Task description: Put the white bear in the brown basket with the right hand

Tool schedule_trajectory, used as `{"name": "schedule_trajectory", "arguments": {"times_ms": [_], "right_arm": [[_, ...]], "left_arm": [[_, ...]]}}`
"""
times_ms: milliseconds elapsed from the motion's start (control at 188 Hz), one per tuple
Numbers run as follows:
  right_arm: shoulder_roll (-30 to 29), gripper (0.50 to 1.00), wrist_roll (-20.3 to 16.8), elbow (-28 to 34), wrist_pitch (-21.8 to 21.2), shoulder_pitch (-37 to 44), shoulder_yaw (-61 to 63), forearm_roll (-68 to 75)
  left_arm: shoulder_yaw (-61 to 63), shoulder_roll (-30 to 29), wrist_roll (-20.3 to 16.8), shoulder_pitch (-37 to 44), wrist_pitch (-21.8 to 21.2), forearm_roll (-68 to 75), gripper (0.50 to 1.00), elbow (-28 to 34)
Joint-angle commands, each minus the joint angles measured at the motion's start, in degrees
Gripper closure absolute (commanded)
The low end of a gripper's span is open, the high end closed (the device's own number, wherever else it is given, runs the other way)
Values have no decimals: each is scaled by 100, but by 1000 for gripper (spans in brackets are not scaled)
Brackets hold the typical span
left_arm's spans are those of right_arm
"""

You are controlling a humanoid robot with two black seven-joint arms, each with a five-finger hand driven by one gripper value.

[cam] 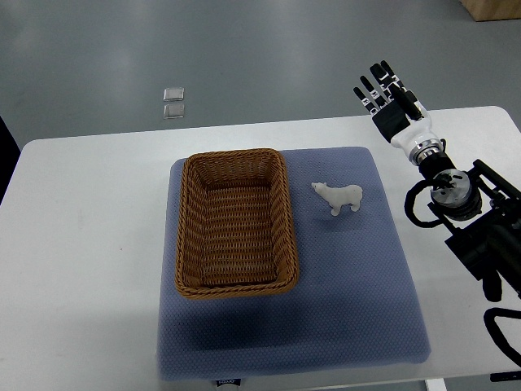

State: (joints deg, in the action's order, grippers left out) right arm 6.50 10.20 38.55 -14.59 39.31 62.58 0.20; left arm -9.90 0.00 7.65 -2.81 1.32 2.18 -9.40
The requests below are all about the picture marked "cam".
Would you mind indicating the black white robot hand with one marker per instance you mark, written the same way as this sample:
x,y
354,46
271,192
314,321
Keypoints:
x,y
397,114

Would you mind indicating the white bear figurine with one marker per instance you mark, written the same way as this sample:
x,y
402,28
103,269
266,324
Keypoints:
x,y
337,197

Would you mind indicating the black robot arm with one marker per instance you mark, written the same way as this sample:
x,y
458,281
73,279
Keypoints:
x,y
480,209

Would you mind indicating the brown wicker basket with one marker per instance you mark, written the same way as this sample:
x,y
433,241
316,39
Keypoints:
x,y
235,231

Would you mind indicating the brown cardboard box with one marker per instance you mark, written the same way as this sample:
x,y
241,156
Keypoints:
x,y
492,10

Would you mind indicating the blue grey cloth mat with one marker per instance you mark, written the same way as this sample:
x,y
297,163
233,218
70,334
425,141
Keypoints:
x,y
355,304

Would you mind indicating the upper clear floor plate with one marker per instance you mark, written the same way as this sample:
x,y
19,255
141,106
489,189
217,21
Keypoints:
x,y
173,94

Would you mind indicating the clear floor plate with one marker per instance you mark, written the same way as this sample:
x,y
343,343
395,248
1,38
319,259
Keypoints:
x,y
174,110
173,94

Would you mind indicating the lower clear floor plate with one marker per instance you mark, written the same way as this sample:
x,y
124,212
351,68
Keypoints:
x,y
174,110

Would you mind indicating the black table control panel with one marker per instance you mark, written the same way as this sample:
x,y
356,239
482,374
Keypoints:
x,y
505,376

